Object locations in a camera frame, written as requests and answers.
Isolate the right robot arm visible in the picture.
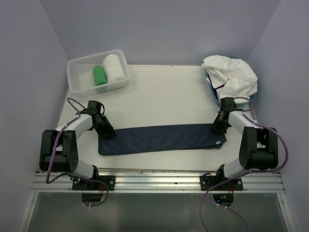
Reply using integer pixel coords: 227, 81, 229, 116
211, 97, 278, 190

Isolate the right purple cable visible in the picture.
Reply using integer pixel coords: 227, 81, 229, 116
200, 97, 290, 232

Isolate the white plastic basket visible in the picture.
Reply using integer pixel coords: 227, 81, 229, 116
67, 50, 130, 97

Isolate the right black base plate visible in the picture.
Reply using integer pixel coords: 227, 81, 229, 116
199, 173, 244, 191

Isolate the purple cable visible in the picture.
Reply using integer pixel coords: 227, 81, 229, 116
45, 97, 111, 207
200, 97, 290, 232

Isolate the teal plastic basin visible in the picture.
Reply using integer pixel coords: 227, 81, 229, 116
204, 57, 259, 106

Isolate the white towel pile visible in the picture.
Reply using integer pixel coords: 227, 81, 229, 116
201, 55, 258, 104

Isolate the aluminium mounting rail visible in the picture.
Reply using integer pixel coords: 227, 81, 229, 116
31, 169, 285, 193

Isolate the green rolled towel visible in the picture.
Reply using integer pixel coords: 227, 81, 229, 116
92, 65, 108, 86

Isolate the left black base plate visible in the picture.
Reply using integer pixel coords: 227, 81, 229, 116
70, 175, 116, 191

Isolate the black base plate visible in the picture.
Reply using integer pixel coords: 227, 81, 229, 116
70, 175, 116, 191
199, 173, 244, 191

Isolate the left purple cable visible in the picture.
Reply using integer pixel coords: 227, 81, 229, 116
45, 97, 111, 207

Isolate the white rolled towel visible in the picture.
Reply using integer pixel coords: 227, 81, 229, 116
102, 54, 125, 83

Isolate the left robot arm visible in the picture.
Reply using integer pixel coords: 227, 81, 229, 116
39, 98, 116, 190

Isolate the dark blue towel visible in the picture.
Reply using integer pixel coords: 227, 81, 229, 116
98, 124, 226, 156

